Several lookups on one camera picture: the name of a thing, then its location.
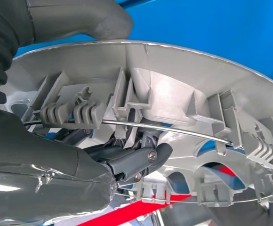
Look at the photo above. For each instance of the blue metal shelf rack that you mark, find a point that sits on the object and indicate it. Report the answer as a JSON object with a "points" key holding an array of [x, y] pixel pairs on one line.
{"points": [[209, 25]]}

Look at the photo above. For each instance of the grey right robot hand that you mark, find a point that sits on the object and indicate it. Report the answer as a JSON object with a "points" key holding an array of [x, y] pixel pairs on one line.
{"points": [[44, 174]]}

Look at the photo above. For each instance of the red barrier belt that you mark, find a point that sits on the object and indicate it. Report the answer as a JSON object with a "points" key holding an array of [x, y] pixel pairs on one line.
{"points": [[127, 212]]}

